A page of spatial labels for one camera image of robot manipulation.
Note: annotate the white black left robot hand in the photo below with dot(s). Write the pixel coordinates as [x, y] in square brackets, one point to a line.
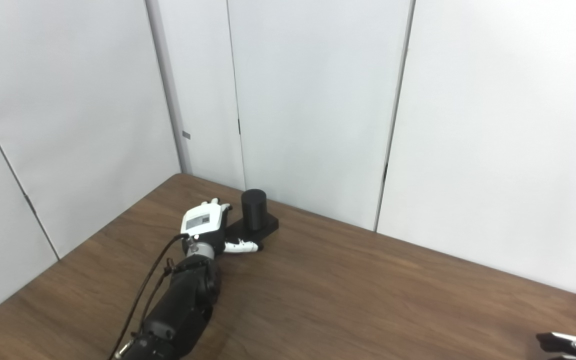
[202, 220]

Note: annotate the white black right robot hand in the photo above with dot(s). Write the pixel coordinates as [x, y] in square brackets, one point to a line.
[568, 347]

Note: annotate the black cylinder peg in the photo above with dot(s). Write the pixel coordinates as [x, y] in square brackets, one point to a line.
[255, 212]

